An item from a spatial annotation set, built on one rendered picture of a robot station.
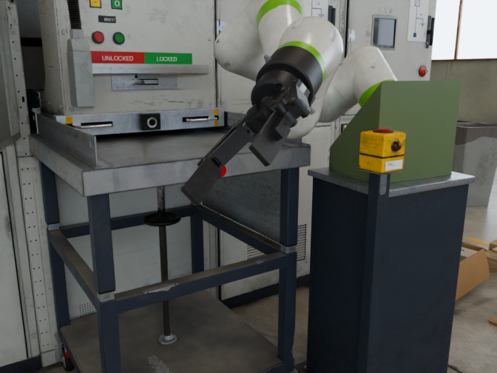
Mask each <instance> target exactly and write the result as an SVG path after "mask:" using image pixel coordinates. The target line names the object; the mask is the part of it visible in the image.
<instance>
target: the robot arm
mask: <svg viewBox="0 0 497 373"><path fill-rule="evenodd" d="M342 54H343V43H342V37H341V35H340V34H339V31H338V29H337V28H336V27H335V26H334V25H333V24H332V23H330V22H329V21H328V20H326V19H323V18H320V17H317V16H307V17H305V12H304V7H303V1H302V0H251V2H250V3H249V4H248V6H247V7H246V9H245V10H244V11H243V12H242V13H241V14H240V15H239V16H238V17H237V18H236V19H235V20H234V21H233V22H232V23H231V24H230V25H229V26H227V27H226V28H225V29H224V30H223V31H221V33H220V34H219V35H218V37H217V38H216V41H215V43H214V55H215V58H216V60H217V62H218V64H219V65H220V66H221V67H222V68H223V69H224V70H227V71H229V72H231V73H234V74H237V75H241V76H243V77H245V78H248V79H250V80H252V81H255V82H256V84H255V86H254V88H253V89H252V91H251V105H252V107H251V108H250V109H249V110H248V111H247V113H246V115H245V116H244V117H243V118H242V119H241V120H238V121H235V123H234V125H233V126H232V128H231V129H230V130H229V131H228V132H227V133H226V134H225V135H224V136H223V137H222V138H221V139H220V140H219V141H218V142H217V143H216V144H215V145H214V146H213V147H212V149H211V150H210V151H209V152H208V153H207V154H206V155H205V156H204V157H203V158H202V159H201V160H199V161H198V163H197V165H198V168H197V169H196V170H195V172H194V173H193V175H192V176H191V177H190V179H189V180H188V181H187V182H186V184H185V185H184V186H183V188H182V189H181V192H182V193H183V194H184V195H185V196H186V197H187V198H188V199H189V200H190V201H191V202H192V203H193V204H194V205H195V206H197V205H199V204H200V203H201V201H202V200H203V199H204V198H205V196H206V194H207V193H208V191H209V190H210V189H211V188H212V186H213V184H214V183H215V181H216V180H217V179H218V178H219V177H220V174H221V173H222V171H221V169H222V168H223V167H224V166H225V165H226V164H227V163H228V162H229V161H230V160H231V159H232V158H233V157H234V156H235V155H236V154H237V153H238V152H239V151H240V150H241V149H242V148H243V147H244V146H245V145H246V144H247V143H248V142H250V143H251V145H250V147H249V149H250V150H251V151H252V152H253V153H254V155H255V156H256V157H257V158H258V159H259V160H260V161H261V163H262V164H263V165H264V166H265V167H267V166H269V165H270V164H271V163H272V161H273V160H274V158H275V156H276V155H277V153H278V152H279V150H280V148H281V146H282V145H283V143H284V141H285V140H286V139H297V138H301V137H304V136H305V135H307V134H309V133H310V132H311V131H312V130H313V129H314V128H315V126H316V125H317V123H318V122H321V123H330V122H332V121H335V120H337V119H338V118H339V117H340V116H342V115H343V114H345V113H346V112H347V111H349V110H350V109H351V108H352V107H354V106H355V105H356V104H358V103H359V105H360V107H362V106H363V104H364V103H365V102H366V101H367V100H368V98H369V97H370V96H371V94H372V93H373V92H374V90H375V89H376V88H377V87H378V86H379V84H380V83H381V82H382V81H397V79H396V76H395V75H394V74H393V72H392V70H391V68H390V67H389V65H388V63H387V62H386V60H385V58H384V56H383V55H382V54H381V52H380V50H379V49H378V48H376V47H374V46H370V45H368V46H363V47H359V48H357V49H355V50H354V51H352V52H351V53H350V54H348V55H347V56H346V57H345V59H344V60H343V61H342V62H341V60H342ZM340 62H341V63H340ZM249 129H250V130H251V131H252V132H253V133H255V134H254V135H253V136H250V135H249V133H250V131H249Z"/></svg>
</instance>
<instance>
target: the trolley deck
mask: <svg viewBox="0 0 497 373"><path fill-rule="evenodd" d="M224 135H225V134H224V133H221V132H214V131H210V130H204V129H200V128H191V129H181V130H161V131H149V132H129V133H118V134H108V135H94V136H96V146H97V156H98V158H100V159H101V160H103V161H105V162H107V163H108V164H111V165H113V168H106V169H93V168H92V167H89V166H88V165H86V164H85V163H83V162H81V161H79V160H78V159H77V158H75V157H73V156H71V155H70V154H68V153H67V152H65V151H63V150H62V149H60V148H58V147H57V146H55V145H54V144H51V143H50V142H49V141H47V140H45V139H44V138H42V137H41V136H39V135H30V134H28V139H29V145H30V152H31V153H32V154H33V155H34V156H35V157H37V159H38V160H40V161H41V162H42V163H43V164H45V165H46V166H47V167H49V168H50V169H51V170H52V171H53V172H54V173H55V174H56V175H58V176H59V177H60V178H61V179H63V180H64V181H65V182H66V183H68V184H69V185H70V186H71V187H72V188H73V189H74V190H75V191H77V192H78V193H79V194H80V195H82V196H83V197H89V196H94V195H105V194H110V193H116V192H125V191H132V190H137V189H147V188H153V187H163V186H168V185H174V184H184V183H186V182H187V181H188V180H189V179H190V177H191V176H192V175H193V173H194V172H195V170H196V169H197V168H198V165H197V163H198V161H199V160H201V159H202V158H203V157H204V156H205V155H206V154H207V153H208V152H209V151H210V150H211V149H212V147H213V146H214V145H215V144H216V143H217V142H218V141H219V140H220V139H221V138H222V137H223V136H224ZM250 145H251V143H250V142H248V143H247V144H246V145H245V146H244V147H243V148H242V149H241V150H240V151H239V152H238V153H237V154H236V155H235V156H234V157H233V158H232V159H231V160H230V161H229V162H228V163H227V164H226V165H225V166H226V174H225V175H224V176H223V177H219V178H227V177H232V176H238V175H248V174H254V173H259V172H269V171H275V170H280V169H290V168H296V167H306V166H310V164H311V145H310V144H305V143H302V145H303V147H295V148H290V147H284V146H281V148H280V150H279V152H278V153H277V155H276V156H275V158H274V160H273V161H272V163H271V164H270V165H269V166H267V167H265V166H264V165H263V164H262V163H261V161H260V160H259V159H258V158H257V157H256V156H255V155H254V153H253V152H252V151H251V150H250V149H249V147H250Z"/></svg>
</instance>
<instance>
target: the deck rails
mask: <svg viewBox="0 0 497 373"><path fill-rule="evenodd" d="M36 115H37V123H38V133H37V135H39V136H41V137H42V138H44V139H45V140H47V141H49V142H50V143H51V144H54V145H55V146H57V147H58V148H60V149H62V150H63V151H65V152H67V153H68V154H70V155H71V156H73V157H75V158H77V159H78V160H79V161H81V162H83V163H85V164H86V165H88V166H89V167H92V168H93V169H106V168H113V165H111V164H108V163H107V162H105V161H103V160H101V159H100V158H98V156H97V146H96V136H94V135H90V134H89V133H86V132H83V131H81V130H77V129H76V128H73V127H70V126H68V125H66V124H62V123H61V122H58V121H55V120H53V119H51V118H48V117H46V116H43V115H40V114H38V113H36ZM245 115H246V114H243V113H238V112H227V111H224V126H222V127H212V128H206V127H202V128H200V129H204V130H210V131H214V132H221V133H224V134H226V133H227V132H228V131H229V130H230V129H231V128H232V126H233V125H234V123H235V121H238V120H241V119H242V118H243V117H244V116H245ZM91 141H92V142H93V144H94V148H93V147H92V144H91ZM282 146H284V147H290V148H295V147H303V145H302V137H301V138H297V139H286V140H285V141H284V143H283V145H282Z"/></svg>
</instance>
